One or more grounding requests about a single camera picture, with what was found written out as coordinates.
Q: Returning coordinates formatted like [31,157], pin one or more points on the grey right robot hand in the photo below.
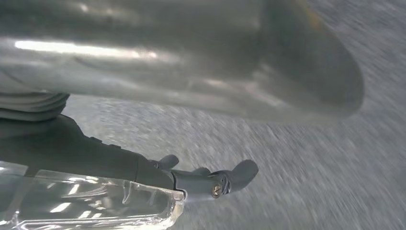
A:
[79,177]

